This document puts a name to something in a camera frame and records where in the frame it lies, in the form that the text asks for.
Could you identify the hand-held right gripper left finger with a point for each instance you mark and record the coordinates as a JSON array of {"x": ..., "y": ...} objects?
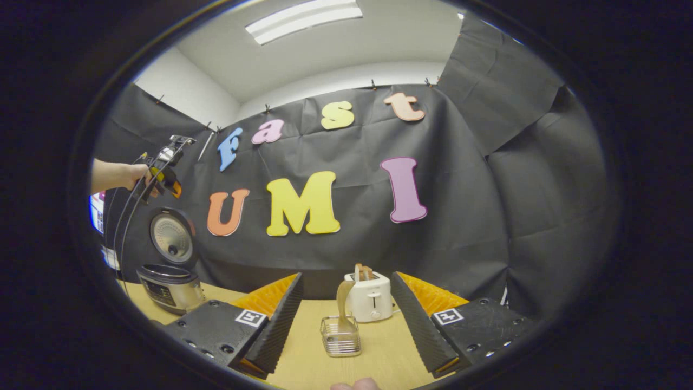
[{"x": 281, "y": 317}]

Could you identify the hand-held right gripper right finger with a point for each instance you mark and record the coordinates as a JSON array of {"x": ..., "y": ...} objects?
[{"x": 417, "y": 319}]

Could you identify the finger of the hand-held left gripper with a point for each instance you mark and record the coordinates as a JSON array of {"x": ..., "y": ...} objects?
[{"x": 169, "y": 183}]

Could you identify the silver black rice cooker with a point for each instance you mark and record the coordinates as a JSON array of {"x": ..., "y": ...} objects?
[{"x": 172, "y": 238}]

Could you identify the wooden spoon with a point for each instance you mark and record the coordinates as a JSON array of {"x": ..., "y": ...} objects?
[{"x": 344, "y": 303}]

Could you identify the white toaster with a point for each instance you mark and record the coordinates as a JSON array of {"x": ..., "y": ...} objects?
[{"x": 373, "y": 298}]

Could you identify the computer monitor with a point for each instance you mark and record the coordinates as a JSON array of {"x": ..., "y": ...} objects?
[{"x": 97, "y": 212}]

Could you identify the black backdrop cloth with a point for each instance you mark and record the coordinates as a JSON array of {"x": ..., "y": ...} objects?
[{"x": 476, "y": 216}]

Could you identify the ceiling light panel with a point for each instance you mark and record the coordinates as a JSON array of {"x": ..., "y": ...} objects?
[{"x": 303, "y": 21}]

